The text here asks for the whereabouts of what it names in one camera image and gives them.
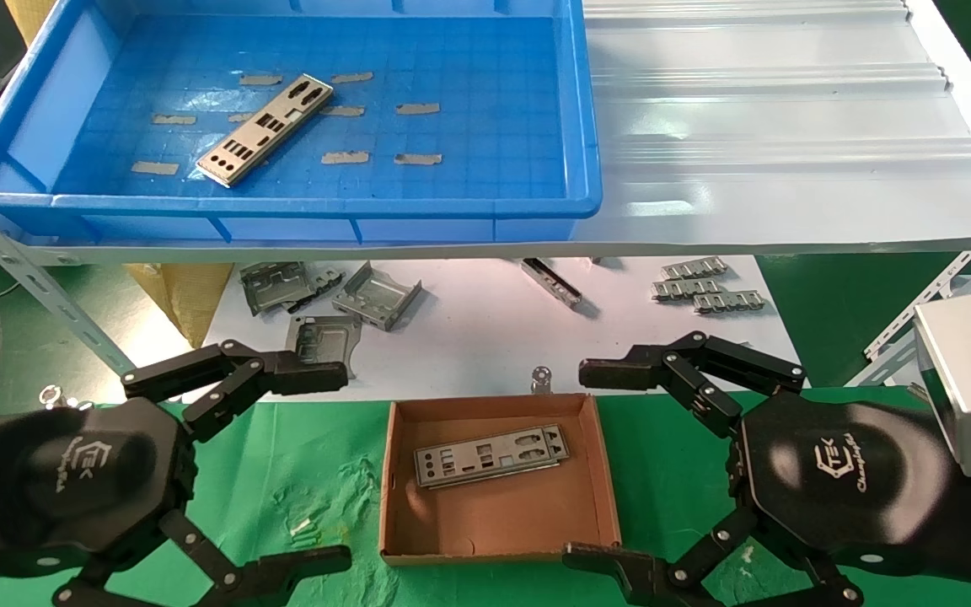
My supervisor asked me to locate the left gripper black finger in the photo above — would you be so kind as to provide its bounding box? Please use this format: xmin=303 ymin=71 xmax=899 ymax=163
xmin=121 ymin=339 xmax=350 ymax=444

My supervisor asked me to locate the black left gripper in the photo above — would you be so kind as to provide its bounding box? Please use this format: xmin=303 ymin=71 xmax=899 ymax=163
xmin=0 ymin=397 xmax=353 ymax=607

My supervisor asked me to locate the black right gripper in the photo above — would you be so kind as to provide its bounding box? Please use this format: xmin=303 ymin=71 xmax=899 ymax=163
xmin=561 ymin=330 xmax=971 ymax=607

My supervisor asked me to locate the silver metal IO shield plate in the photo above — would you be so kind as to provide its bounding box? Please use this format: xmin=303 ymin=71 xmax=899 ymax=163
xmin=196 ymin=73 xmax=335 ymax=188

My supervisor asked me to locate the brown cardboard box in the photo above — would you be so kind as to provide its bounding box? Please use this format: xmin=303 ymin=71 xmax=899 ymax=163
xmin=378 ymin=392 xmax=623 ymax=567

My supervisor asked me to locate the blue plastic tray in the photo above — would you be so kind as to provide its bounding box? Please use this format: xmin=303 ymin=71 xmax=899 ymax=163
xmin=0 ymin=0 xmax=604 ymax=247

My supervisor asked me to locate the grey flat stamped metal plate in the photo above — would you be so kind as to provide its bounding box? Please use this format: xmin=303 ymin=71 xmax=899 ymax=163
xmin=285 ymin=314 xmax=364 ymax=380

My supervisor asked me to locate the green table cloth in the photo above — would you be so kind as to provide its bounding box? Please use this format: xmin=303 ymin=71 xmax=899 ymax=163
xmin=0 ymin=385 xmax=971 ymax=607

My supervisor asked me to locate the dark metal IO shield plate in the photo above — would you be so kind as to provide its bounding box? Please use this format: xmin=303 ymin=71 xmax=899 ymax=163
xmin=414 ymin=424 xmax=571 ymax=489

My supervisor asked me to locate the yellow woven bag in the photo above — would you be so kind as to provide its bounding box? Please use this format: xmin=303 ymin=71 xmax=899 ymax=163
xmin=126 ymin=263 xmax=235 ymax=349

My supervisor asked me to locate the white lower shelf board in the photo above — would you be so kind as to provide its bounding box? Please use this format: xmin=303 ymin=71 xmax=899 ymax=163
xmin=180 ymin=255 xmax=811 ymax=404

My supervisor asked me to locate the grey toothed metal strip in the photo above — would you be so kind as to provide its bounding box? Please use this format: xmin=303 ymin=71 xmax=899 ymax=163
xmin=661 ymin=256 xmax=729 ymax=280
xmin=651 ymin=278 xmax=727 ymax=302
xmin=693 ymin=289 xmax=769 ymax=315

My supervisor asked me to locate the large silver binder clip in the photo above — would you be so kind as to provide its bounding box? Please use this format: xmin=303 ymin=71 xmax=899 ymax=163
xmin=37 ymin=384 xmax=97 ymax=414

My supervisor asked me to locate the white metal shelf board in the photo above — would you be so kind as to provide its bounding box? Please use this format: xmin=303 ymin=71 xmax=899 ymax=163
xmin=26 ymin=0 xmax=971 ymax=267

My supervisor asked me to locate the grey folded metal bracket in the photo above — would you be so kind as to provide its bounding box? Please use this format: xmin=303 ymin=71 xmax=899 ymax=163
xmin=239 ymin=261 xmax=316 ymax=318

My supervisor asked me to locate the grey notched metal bracket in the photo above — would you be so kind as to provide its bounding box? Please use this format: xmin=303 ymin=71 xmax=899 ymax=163
xmin=287 ymin=268 xmax=346 ymax=314

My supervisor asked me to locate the grey U-shaped metal bracket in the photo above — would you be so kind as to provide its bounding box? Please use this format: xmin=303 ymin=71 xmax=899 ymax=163
xmin=331 ymin=261 xmax=424 ymax=332

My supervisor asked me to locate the long narrow metal rail part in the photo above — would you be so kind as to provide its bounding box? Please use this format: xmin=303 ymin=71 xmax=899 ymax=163
xmin=521 ymin=257 xmax=583 ymax=309

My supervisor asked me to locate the grey slotted angle shelf post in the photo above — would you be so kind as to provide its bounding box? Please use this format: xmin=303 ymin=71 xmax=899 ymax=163
xmin=0 ymin=180 xmax=139 ymax=378

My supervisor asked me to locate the white slotted angle shelf post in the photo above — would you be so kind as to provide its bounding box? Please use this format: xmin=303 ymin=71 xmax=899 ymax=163
xmin=861 ymin=240 xmax=971 ymax=389

